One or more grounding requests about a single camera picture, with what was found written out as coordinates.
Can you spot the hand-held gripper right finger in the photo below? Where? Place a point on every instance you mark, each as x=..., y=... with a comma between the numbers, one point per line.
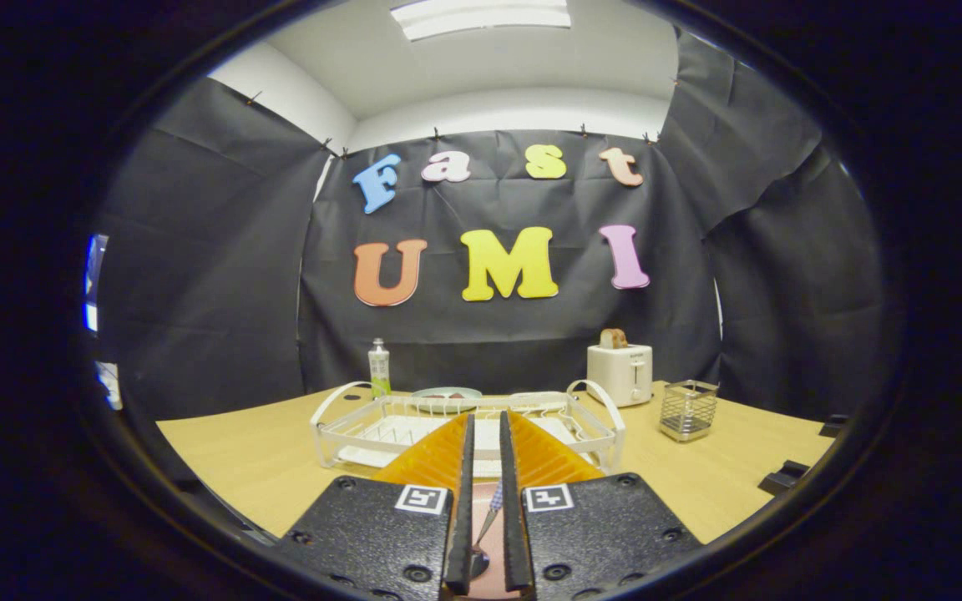
x=514, y=534

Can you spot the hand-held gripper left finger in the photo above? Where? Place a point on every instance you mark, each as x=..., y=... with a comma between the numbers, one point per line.
x=463, y=517

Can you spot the pink plate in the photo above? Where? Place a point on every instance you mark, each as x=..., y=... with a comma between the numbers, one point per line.
x=494, y=561

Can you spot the pale green plate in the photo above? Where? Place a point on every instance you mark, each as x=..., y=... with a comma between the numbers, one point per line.
x=435, y=392

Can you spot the green liquid soap bottle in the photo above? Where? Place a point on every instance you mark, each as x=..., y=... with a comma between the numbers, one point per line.
x=379, y=371

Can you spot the white toaster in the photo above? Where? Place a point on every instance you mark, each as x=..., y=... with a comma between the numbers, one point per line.
x=619, y=376

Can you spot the black backdrop cloth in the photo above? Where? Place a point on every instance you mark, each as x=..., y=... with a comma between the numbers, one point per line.
x=514, y=334

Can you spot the brown toast slice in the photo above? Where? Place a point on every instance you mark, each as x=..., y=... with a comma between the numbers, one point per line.
x=613, y=339

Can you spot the black block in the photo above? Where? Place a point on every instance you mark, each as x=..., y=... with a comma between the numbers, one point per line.
x=783, y=478
x=833, y=426

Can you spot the ceiling light panel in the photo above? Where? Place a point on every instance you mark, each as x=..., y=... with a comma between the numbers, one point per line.
x=481, y=17

